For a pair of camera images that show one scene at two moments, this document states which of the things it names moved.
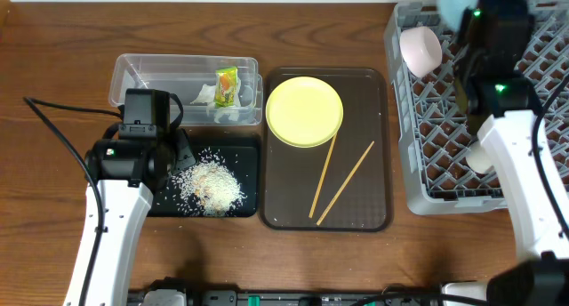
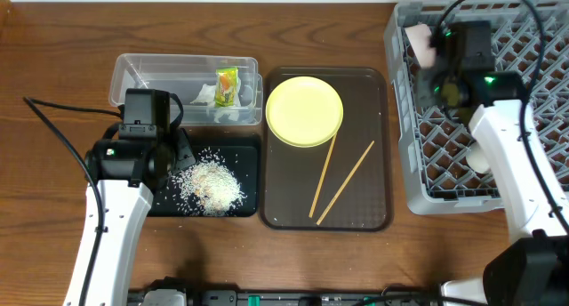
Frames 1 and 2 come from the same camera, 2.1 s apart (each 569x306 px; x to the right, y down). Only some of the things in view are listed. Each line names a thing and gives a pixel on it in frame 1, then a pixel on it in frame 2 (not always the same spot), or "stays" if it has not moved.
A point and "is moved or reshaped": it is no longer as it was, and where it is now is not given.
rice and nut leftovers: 209,188 stays
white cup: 480,157 stays
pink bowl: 420,51 is moved or reshaped
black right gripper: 462,92 → 428,81
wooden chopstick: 345,183 stays
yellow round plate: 304,112 stays
